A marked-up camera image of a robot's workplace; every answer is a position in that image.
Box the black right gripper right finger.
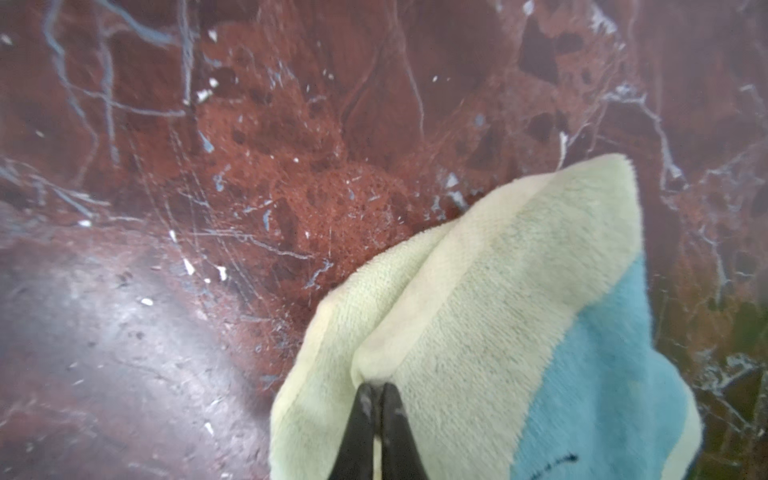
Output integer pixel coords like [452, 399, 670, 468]
[379, 383, 428, 480]

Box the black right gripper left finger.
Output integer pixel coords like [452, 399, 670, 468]
[328, 383, 380, 480]

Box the blue yellow towel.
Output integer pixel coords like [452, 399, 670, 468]
[269, 153, 703, 479]

